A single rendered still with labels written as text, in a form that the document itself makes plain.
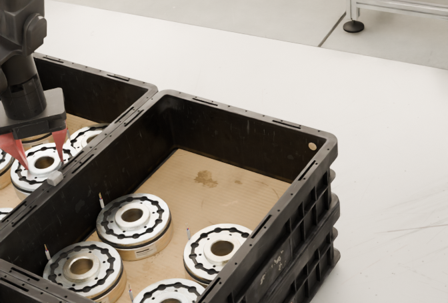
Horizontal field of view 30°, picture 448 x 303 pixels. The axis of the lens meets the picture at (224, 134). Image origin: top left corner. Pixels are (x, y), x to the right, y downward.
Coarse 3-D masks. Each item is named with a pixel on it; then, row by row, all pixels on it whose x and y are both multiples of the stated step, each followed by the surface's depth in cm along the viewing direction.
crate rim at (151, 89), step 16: (64, 64) 135; (80, 64) 134; (112, 80) 130; (128, 80) 129; (144, 96) 125; (128, 112) 123; (112, 128) 119; (96, 144) 117; (80, 160) 114; (32, 192) 110; (16, 208) 107; (0, 224) 105
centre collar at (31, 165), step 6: (36, 156) 121; (42, 156) 121; (48, 156) 121; (54, 156) 121; (30, 162) 120; (36, 162) 121; (54, 162) 120; (60, 162) 120; (30, 168) 119; (36, 168) 119; (48, 168) 119; (54, 168) 119; (36, 174) 118; (42, 174) 118; (48, 174) 118
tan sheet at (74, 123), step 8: (72, 120) 140; (80, 120) 140; (88, 120) 139; (72, 128) 138; (80, 128) 138; (8, 184) 128; (0, 192) 126; (8, 192) 126; (0, 200) 125; (8, 200) 125; (16, 200) 125
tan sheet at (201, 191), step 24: (168, 168) 127; (192, 168) 126; (216, 168) 125; (240, 168) 125; (144, 192) 123; (168, 192) 122; (192, 192) 122; (216, 192) 121; (240, 192) 120; (264, 192) 120; (192, 216) 117; (216, 216) 117; (240, 216) 116; (264, 216) 116; (96, 240) 116; (144, 264) 111; (168, 264) 110; (144, 288) 107
